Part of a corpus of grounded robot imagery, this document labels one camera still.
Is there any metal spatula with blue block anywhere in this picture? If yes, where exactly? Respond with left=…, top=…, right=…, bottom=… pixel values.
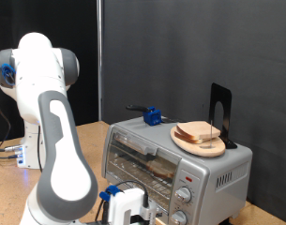
left=126, top=104, right=188, bottom=127

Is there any thin metal pin on board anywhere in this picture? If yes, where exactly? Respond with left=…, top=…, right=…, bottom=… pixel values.
left=209, top=120, right=214, bottom=148

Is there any glass oven door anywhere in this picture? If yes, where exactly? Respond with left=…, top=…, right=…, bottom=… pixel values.
left=103, top=126, right=183, bottom=217

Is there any round wooden board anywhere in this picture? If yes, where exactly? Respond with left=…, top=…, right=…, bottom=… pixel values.
left=170, top=126, right=227, bottom=158

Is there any blue cable clip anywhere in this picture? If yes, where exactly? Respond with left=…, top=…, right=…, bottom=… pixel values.
left=98, top=185, right=122, bottom=203
left=0, top=63, right=17, bottom=87

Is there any metal oven rack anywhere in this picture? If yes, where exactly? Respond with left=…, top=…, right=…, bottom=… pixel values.
left=109, top=153, right=178, bottom=207

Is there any silver oven knob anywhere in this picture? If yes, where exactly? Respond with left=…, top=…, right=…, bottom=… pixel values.
left=174, top=186, right=193, bottom=204
left=169, top=210, right=188, bottom=225

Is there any silver toaster oven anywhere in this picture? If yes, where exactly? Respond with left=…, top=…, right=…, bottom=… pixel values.
left=101, top=113, right=253, bottom=225

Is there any black metal bookend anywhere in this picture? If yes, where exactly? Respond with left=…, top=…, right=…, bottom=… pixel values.
left=208, top=82, right=238, bottom=150

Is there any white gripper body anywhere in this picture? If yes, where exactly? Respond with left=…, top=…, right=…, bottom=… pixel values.
left=115, top=187, right=146, bottom=225

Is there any vertical metal pole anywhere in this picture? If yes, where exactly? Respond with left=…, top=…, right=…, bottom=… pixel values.
left=97, top=0, right=103, bottom=122

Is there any white bread slice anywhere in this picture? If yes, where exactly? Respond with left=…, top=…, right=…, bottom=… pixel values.
left=145, top=158, right=177, bottom=180
left=175, top=121, right=221, bottom=141
left=173, top=130, right=207, bottom=145

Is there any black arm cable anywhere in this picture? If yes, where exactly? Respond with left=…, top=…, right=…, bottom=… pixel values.
left=0, top=65, right=150, bottom=225

